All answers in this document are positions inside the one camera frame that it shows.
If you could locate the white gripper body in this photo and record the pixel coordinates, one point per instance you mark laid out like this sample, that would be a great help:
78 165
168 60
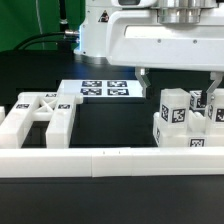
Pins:
167 34

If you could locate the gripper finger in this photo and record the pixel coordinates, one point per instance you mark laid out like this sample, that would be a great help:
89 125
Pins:
141 75
216 78

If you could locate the white chair seat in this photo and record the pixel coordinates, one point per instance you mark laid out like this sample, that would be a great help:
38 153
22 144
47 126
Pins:
192 132

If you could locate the white base tag plate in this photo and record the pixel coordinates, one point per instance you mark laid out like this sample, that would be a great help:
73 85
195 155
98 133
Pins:
101 88

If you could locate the white front fence bar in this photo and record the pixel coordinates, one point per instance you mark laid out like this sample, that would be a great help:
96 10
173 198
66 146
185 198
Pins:
110 162

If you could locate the black pole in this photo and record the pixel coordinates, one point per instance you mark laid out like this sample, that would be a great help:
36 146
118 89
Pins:
63 16

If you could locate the white left fence piece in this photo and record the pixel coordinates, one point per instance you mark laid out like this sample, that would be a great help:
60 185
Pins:
2 114

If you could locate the white chair back frame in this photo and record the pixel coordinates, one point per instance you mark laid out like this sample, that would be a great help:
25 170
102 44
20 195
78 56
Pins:
57 109

